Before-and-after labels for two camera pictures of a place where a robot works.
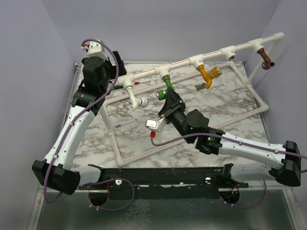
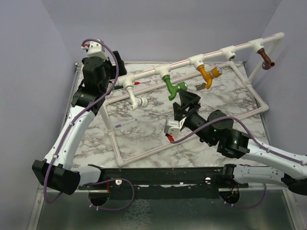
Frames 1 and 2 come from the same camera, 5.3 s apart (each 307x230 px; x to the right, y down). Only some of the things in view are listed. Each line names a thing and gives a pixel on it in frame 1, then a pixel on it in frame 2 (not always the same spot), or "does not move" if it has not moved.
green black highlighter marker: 117,87 does not move
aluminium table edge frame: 76,77 does not move
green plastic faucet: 161,94 to 173,89
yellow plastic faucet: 215,72 does not move
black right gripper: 173,103 to 187,99
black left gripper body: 113,71 does not move
